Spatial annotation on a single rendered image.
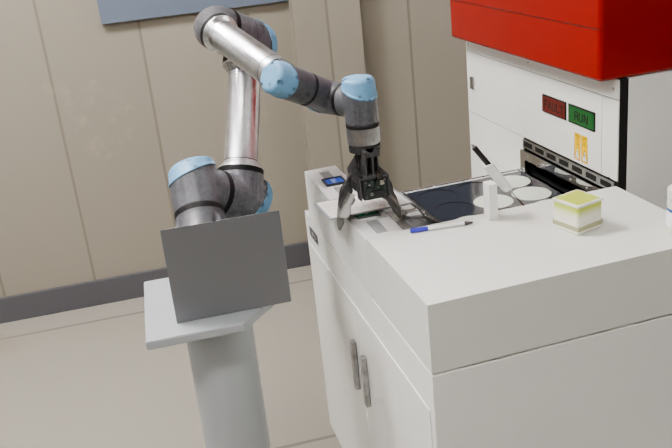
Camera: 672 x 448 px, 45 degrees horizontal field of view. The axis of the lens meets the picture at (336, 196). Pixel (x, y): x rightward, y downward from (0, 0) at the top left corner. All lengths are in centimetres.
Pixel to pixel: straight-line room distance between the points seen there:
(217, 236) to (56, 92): 204
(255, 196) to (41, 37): 186
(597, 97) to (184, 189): 100
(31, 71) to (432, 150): 186
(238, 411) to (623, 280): 93
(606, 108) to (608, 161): 13
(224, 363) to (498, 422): 65
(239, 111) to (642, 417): 116
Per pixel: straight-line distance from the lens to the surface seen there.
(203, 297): 185
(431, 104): 397
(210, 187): 193
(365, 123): 179
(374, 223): 190
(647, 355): 181
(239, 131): 207
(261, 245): 181
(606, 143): 205
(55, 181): 382
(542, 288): 160
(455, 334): 155
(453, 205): 213
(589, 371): 174
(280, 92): 177
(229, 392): 200
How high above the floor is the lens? 167
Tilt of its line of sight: 20 degrees down
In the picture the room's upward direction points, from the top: 6 degrees counter-clockwise
